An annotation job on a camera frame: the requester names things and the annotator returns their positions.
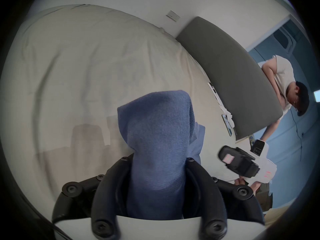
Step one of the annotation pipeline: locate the dark blue shirt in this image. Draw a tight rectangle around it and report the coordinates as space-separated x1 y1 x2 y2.
117 90 206 221

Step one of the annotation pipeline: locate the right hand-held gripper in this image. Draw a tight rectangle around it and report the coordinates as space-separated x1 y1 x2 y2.
218 139 277 184

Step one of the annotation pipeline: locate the dark phone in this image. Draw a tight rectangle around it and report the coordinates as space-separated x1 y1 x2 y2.
221 113 233 137

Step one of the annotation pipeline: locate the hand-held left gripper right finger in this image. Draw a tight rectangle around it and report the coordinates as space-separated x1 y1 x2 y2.
184 157 265 239

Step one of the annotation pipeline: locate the grey padded headboard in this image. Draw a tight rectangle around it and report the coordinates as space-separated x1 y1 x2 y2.
175 16 283 141

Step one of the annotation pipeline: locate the person's body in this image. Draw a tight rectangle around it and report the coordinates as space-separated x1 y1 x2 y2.
256 183 274 212

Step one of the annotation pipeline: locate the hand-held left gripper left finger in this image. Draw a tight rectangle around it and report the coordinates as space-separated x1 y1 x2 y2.
51 153 137 239

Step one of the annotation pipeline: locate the person's right hand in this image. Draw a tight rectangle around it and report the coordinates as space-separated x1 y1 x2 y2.
234 177 261 195

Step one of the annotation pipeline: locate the bed with beige sheet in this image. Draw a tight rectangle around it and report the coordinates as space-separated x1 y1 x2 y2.
1 4 250 224

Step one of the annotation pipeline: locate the white wall switch plate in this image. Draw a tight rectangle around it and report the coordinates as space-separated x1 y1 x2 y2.
166 10 181 22

